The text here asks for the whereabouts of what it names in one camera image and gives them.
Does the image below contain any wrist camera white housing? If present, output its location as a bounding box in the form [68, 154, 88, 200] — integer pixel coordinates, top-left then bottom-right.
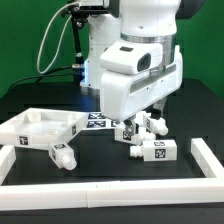
[100, 39, 163, 75]

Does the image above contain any white square table top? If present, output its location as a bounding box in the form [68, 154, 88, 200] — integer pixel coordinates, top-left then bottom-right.
[0, 108, 88, 150]

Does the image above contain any black cable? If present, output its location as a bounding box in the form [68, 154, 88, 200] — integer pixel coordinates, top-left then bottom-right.
[6, 65, 83, 93]

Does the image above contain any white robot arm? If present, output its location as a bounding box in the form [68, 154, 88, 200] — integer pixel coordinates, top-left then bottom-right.
[79, 0, 182, 134]

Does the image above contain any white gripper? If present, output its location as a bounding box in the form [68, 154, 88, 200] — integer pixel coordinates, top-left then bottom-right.
[100, 45, 183, 134]

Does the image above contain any white U-shaped fence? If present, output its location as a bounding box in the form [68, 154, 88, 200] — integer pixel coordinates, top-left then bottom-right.
[0, 138, 224, 211]

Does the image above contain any white marker sheet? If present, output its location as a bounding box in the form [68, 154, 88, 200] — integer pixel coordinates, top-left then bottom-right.
[77, 112, 117, 130]

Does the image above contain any white grey cable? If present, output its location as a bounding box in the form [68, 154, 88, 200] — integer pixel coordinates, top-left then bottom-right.
[36, 1, 81, 75]

